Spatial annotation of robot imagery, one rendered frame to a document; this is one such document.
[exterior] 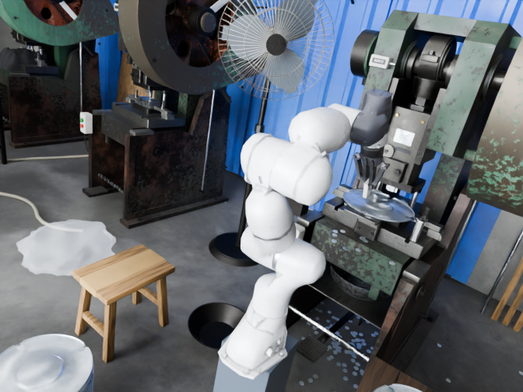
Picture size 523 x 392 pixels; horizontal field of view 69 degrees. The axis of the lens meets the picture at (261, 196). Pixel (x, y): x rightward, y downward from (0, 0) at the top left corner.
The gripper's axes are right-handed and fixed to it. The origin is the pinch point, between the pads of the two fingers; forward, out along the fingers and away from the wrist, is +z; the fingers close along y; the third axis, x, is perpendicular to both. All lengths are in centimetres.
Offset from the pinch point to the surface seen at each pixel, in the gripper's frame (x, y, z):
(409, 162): 23.8, 5.4, 1.3
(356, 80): 140, -81, 39
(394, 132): 27.8, -3.8, -6.8
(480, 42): 39, 15, -41
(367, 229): 2.7, 1.2, 24.1
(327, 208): 5.4, -19.8, 26.1
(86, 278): -82, -75, 24
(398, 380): -36, 36, 43
